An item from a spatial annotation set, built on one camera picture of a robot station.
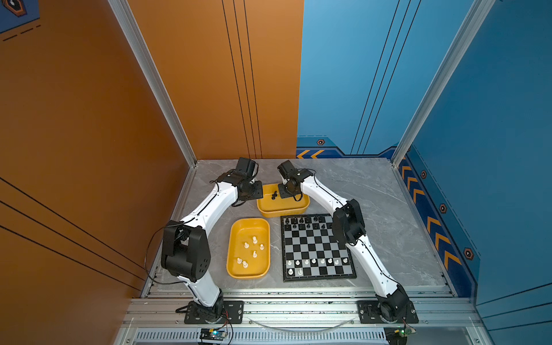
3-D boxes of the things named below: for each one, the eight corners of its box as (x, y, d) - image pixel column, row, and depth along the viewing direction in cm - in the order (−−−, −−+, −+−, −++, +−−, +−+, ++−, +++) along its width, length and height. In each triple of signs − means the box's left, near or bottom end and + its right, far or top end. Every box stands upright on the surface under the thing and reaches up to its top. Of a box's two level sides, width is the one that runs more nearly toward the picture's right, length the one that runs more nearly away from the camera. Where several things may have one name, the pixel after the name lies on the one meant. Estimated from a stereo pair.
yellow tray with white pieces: (222, 280, 82) (219, 275, 77) (232, 225, 97) (229, 218, 92) (269, 280, 82) (268, 275, 77) (271, 225, 97) (271, 218, 92)
